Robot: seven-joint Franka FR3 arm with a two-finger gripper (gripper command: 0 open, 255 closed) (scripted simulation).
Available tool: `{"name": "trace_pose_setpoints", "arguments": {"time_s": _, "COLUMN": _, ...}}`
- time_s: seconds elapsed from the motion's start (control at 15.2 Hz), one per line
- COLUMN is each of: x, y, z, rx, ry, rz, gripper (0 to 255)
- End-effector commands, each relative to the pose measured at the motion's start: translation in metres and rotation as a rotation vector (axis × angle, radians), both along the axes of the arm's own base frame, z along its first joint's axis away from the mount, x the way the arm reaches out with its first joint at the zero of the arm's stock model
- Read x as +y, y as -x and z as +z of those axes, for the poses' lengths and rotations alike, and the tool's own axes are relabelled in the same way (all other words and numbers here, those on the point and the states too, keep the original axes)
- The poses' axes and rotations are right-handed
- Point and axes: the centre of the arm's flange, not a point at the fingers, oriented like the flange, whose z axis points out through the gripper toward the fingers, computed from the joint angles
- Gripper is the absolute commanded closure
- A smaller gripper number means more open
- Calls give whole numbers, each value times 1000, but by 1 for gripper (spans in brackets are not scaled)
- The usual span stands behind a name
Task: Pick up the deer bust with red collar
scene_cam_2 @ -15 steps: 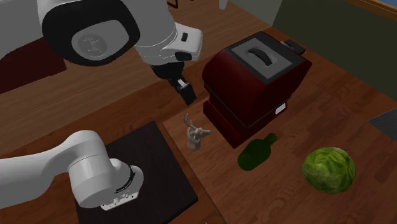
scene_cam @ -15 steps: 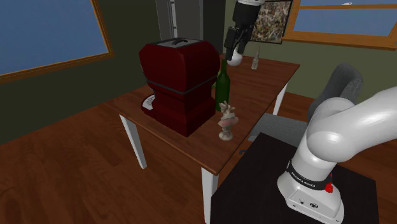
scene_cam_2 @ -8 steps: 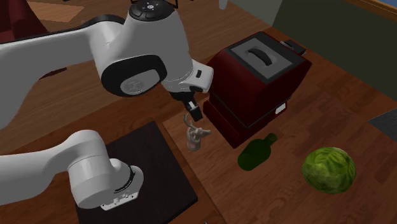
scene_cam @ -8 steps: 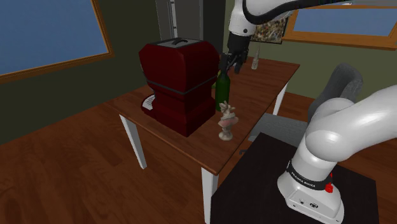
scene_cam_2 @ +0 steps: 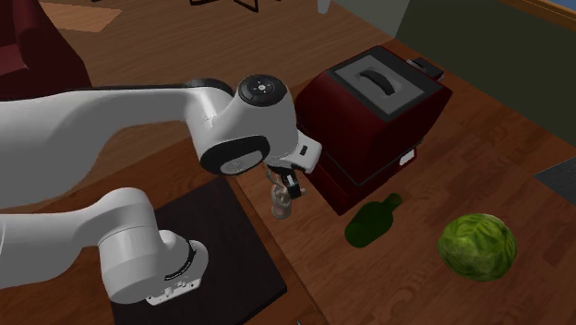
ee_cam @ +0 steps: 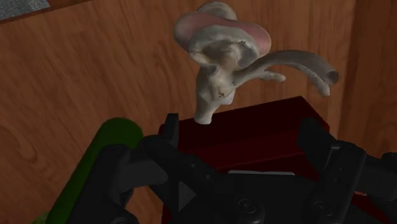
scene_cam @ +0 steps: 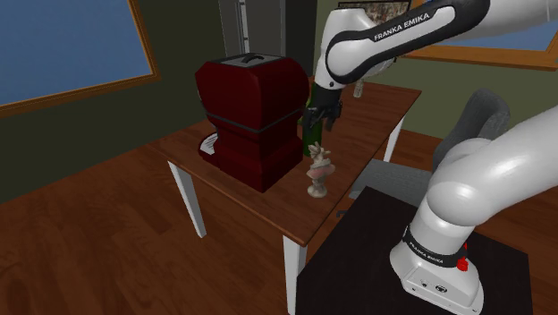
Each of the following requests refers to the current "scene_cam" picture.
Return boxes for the dark green bottle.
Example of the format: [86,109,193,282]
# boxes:
[301,82,325,158]

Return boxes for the brown wooden table white legs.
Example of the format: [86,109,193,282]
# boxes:
[146,77,423,315]

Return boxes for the beige pink figurine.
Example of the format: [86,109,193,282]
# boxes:
[306,141,337,199]

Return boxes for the dark red coffee machine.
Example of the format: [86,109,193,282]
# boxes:
[194,53,311,194]

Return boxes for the grey door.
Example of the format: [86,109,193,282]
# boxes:
[217,0,287,58]

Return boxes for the grey office chair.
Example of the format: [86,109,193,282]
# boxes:
[335,88,512,219]

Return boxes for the black robot stand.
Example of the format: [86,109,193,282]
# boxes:
[295,185,534,315]

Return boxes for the wooden framed window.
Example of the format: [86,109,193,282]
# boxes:
[400,0,558,72]
[0,0,162,119]

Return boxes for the framed wall picture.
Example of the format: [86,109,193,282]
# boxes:
[337,0,413,24]

